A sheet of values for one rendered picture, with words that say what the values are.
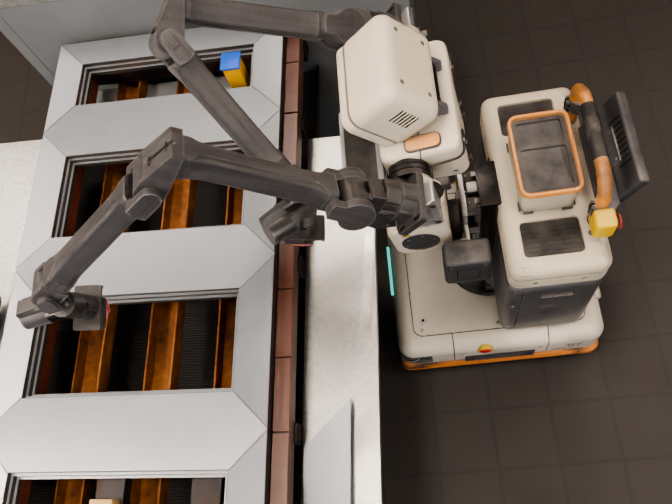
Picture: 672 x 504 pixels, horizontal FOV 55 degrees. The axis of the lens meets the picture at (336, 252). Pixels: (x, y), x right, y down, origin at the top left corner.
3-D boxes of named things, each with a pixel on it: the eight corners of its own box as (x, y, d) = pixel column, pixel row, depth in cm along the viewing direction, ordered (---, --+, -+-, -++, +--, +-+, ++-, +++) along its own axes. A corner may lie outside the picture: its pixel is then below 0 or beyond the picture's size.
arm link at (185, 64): (175, 20, 124) (164, 29, 134) (152, 40, 123) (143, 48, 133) (315, 185, 141) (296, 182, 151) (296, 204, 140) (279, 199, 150)
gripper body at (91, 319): (76, 330, 149) (59, 329, 142) (78, 286, 151) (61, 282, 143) (103, 330, 148) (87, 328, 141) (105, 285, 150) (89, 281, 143)
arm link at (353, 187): (394, 200, 126) (388, 180, 129) (348, 191, 122) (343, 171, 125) (372, 230, 132) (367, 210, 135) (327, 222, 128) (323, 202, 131)
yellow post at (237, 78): (242, 108, 211) (222, 71, 193) (243, 95, 213) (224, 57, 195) (257, 107, 210) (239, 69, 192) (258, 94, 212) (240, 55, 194)
